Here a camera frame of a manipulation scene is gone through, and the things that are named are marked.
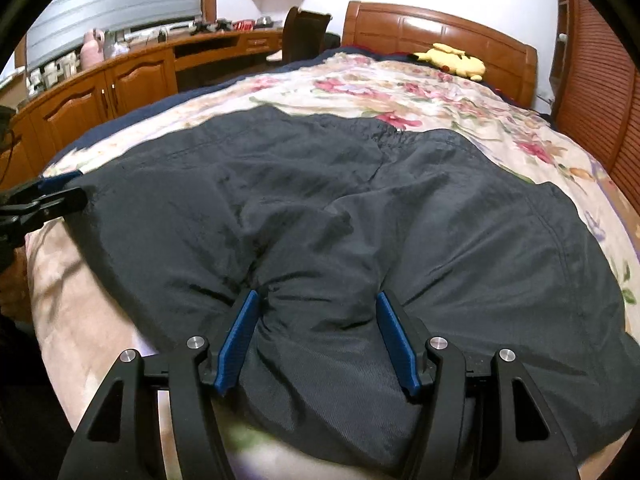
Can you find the person's left hand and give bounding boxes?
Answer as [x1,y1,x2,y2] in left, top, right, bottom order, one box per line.
[0,248,32,324]

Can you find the long wooden desk cabinet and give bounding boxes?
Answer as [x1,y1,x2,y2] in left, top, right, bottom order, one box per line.
[1,29,282,190]

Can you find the floral bed blanket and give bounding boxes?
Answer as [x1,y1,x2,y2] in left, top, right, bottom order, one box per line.
[24,52,640,480]

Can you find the pink bottle on desk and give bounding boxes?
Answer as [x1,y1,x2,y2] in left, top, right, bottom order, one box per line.
[80,29,104,70]

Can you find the grey window blind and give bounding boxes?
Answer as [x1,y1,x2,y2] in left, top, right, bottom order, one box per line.
[26,0,201,70]

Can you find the red basket on desk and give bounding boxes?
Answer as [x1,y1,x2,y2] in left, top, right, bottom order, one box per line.
[232,20,255,32]

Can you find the dark wooden chair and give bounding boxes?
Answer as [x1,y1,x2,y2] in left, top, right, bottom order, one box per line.
[282,6,332,64]

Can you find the wooden louvered wardrobe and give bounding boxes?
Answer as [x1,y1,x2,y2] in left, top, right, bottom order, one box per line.
[552,0,639,208]

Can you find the wooden bed headboard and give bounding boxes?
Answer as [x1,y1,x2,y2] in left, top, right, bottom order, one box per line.
[342,1,538,108]

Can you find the yellow plush toy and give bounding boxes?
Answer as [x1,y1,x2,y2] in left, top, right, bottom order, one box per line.
[411,42,486,82]

